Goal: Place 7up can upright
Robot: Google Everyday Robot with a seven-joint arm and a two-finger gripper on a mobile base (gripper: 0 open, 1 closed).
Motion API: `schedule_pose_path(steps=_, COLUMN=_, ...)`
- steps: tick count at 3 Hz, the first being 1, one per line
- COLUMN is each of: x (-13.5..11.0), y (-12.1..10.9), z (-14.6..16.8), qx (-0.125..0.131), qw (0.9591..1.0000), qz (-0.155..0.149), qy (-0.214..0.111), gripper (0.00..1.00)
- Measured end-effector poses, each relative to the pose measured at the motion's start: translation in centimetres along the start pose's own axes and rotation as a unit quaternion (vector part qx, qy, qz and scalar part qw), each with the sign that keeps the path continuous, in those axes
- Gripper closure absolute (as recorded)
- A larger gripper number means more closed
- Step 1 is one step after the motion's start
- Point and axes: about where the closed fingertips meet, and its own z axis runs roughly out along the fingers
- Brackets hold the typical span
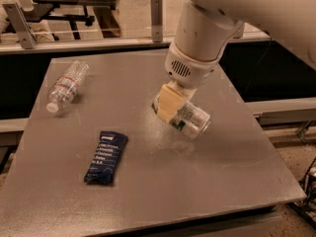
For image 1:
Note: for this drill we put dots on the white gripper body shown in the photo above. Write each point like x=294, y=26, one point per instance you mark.
x=190, y=70

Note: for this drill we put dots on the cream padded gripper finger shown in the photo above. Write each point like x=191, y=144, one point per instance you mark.
x=171, y=98

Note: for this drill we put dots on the silver green 7up can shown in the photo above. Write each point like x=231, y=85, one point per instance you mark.
x=189, y=119

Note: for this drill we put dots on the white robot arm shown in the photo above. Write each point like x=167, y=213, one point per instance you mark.
x=206, y=26

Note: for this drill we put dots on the dark blue snack bar wrapper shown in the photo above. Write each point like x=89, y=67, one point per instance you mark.
x=106, y=158

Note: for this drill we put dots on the clear plastic water bottle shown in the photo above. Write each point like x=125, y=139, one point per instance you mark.
x=67, y=86

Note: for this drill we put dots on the black table behind glass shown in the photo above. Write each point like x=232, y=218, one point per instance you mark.
x=78, y=8

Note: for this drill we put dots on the middle metal glass bracket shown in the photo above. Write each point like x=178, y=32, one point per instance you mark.
x=156, y=20

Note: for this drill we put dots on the left metal glass bracket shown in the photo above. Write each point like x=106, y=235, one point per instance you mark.
x=17, y=19

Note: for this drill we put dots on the black wire rack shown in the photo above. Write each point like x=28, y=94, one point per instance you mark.
x=306, y=208

